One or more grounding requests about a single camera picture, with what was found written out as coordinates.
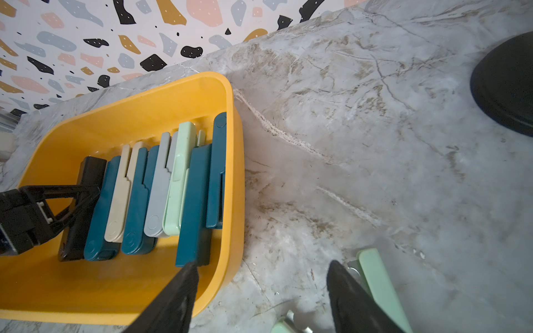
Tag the yellow plastic storage box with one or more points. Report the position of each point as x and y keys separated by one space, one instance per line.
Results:
x=36 y=286

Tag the cream pruning pliers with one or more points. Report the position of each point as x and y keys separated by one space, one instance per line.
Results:
x=114 y=231

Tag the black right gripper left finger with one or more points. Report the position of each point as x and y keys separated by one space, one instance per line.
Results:
x=171 y=310

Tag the black microphone stand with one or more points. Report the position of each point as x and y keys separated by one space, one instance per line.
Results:
x=501 y=84

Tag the dark teal pruning pliers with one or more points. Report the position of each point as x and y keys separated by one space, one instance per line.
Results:
x=217 y=173

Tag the mint green pruning pliers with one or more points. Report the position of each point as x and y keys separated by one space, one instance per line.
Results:
x=186 y=141

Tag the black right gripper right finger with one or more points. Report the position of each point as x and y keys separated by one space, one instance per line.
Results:
x=353 y=309

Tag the black pliers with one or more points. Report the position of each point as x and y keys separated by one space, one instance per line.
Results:
x=74 y=237

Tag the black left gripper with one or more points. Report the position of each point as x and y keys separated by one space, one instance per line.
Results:
x=27 y=221

